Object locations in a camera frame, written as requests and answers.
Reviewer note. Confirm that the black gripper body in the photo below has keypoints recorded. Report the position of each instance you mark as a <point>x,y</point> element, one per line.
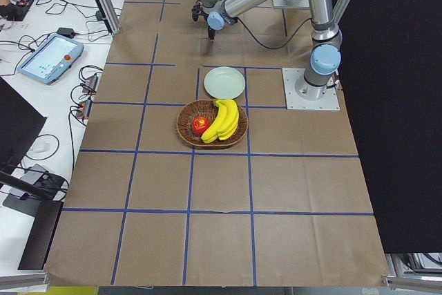
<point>210,32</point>

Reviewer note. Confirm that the black monitor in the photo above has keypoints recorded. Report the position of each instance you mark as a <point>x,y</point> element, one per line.
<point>20,124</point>

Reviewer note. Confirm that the yellow banana bunch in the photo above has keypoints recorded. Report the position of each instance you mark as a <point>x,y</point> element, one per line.
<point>225,123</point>

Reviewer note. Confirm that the brown wicker basket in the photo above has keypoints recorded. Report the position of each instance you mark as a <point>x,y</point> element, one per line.
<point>207,109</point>

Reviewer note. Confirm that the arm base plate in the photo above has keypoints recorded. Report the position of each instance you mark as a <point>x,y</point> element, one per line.
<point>300,96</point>
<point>291,4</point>

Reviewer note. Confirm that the black power adapter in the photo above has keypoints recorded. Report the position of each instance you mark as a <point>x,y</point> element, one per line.
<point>66,32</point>

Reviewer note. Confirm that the near teach pendant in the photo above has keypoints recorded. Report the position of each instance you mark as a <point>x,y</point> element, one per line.
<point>51,59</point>

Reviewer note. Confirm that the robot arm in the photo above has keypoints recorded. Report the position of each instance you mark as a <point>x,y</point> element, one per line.
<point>326,38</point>

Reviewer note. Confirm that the light green plate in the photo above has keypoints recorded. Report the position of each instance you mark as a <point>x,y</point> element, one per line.
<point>224,83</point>

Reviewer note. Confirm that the red apple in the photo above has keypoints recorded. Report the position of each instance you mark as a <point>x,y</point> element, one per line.
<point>199,125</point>

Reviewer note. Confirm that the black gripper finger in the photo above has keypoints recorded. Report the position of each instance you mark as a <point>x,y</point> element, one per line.
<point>211,33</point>

